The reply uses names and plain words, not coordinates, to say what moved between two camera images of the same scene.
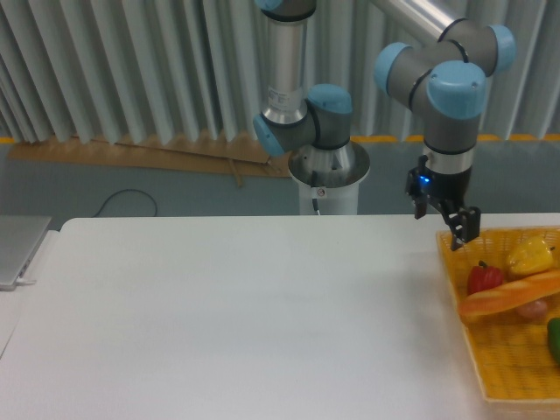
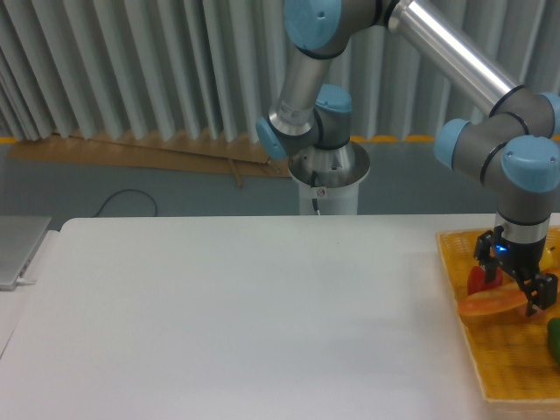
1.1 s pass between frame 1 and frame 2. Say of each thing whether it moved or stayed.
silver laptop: stayed
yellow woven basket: stayed
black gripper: moved
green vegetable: stayed
